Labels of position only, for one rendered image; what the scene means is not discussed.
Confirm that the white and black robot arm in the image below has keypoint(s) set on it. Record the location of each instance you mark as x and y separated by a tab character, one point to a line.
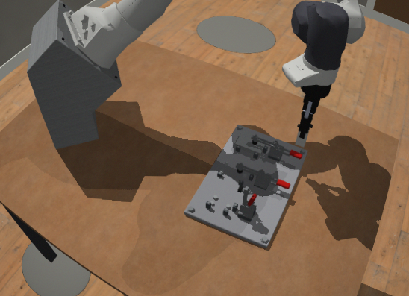
103	33

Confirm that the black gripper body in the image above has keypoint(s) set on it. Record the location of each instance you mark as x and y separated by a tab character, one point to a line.
315	92

